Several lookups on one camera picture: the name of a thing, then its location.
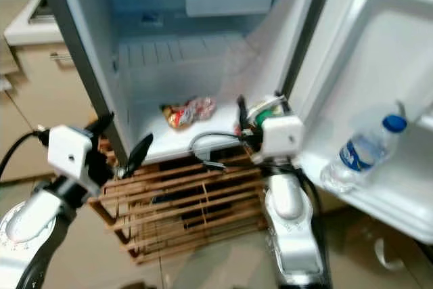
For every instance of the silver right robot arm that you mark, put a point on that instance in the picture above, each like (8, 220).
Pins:
(287, 201)

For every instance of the steel sink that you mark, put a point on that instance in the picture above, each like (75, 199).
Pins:
(40, 11)

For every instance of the clear water bottle blue cap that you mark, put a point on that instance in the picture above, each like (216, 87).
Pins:
(362, 153)

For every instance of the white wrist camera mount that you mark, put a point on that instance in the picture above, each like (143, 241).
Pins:
(284, 139)
(71, 157)

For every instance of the beige kitchen counter cabinet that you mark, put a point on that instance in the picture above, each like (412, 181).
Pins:
(40, 99)

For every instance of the red orange snack pack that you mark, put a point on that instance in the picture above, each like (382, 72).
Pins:
(186, 113)

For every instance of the white fridge body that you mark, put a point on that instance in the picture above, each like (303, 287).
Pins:
(176, 65)

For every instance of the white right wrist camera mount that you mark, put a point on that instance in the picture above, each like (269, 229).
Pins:
(284, 139)

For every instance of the wooden slatted rack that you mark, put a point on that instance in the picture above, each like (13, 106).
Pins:
(189, 201)

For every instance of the beige counter towel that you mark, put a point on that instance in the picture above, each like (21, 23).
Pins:
(8, 45)

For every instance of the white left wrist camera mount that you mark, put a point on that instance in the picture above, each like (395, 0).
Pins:
(71, 157)

